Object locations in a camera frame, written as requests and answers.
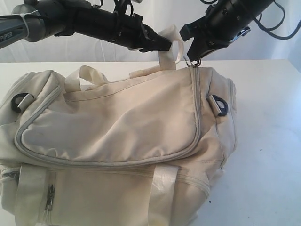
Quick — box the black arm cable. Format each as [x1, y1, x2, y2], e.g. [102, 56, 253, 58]
[93, 0, 135, 19]
[255, 0, 301, 40]

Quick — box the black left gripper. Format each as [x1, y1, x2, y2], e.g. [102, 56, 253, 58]
[110, 13, 172, 52]

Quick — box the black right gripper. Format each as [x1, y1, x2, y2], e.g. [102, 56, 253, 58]
[180, 4, 251, 61]

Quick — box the white backdrop curtain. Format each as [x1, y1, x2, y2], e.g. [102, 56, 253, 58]
[0, 0, 301, 64]

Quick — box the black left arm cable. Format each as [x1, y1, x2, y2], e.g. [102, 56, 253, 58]
[93, 0, 135, 19]

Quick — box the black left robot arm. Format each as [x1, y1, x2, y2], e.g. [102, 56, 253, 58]
[0, 0, 171, 53]

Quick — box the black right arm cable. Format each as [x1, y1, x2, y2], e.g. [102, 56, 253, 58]
[255, 0, 301, 40]

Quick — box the cream duffel bag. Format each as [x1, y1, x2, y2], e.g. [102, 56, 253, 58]
[0, 25, 237, 226]

